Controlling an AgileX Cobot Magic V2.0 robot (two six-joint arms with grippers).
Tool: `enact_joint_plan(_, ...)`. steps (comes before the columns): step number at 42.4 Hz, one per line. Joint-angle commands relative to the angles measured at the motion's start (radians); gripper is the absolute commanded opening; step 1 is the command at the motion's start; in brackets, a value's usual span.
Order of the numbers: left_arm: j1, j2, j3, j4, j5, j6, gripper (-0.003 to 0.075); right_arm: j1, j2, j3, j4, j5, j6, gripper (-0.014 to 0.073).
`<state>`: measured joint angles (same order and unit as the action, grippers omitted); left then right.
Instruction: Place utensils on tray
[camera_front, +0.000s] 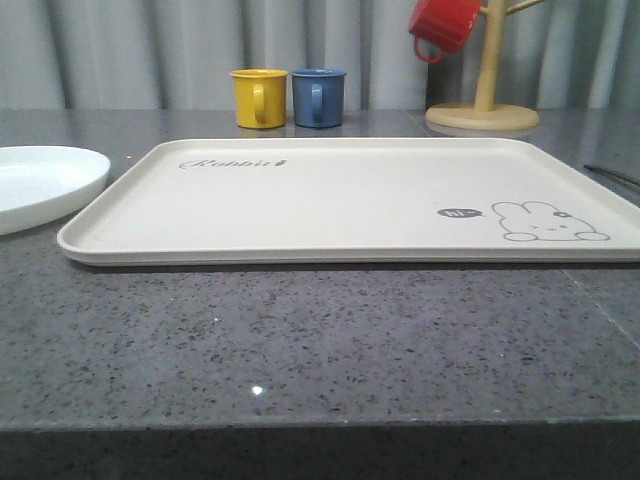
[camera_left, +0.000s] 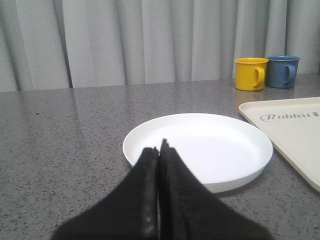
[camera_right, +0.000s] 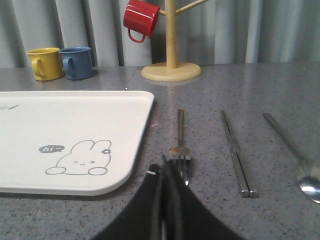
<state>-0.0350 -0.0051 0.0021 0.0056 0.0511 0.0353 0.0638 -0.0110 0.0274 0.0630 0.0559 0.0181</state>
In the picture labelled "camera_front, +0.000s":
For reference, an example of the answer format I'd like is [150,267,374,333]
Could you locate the white round plate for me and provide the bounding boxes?
[1,146,111,235]

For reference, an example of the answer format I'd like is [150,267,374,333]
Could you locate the cream rabbit serving tray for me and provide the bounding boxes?
[58,138,639,266]

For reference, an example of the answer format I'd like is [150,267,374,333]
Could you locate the blue mug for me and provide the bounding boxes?
[290,69,346,128]

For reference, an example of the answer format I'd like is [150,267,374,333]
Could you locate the yellow mug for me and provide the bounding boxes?
[230,69,288,129]

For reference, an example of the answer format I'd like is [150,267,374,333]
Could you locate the wooden mug tree stand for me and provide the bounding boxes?
[425,0,543,131]

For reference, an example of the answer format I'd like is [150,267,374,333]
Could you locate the red mug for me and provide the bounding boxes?
[409,0,482,63]

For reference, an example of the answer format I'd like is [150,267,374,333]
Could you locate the grey curtain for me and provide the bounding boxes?
[1,1,639,110]

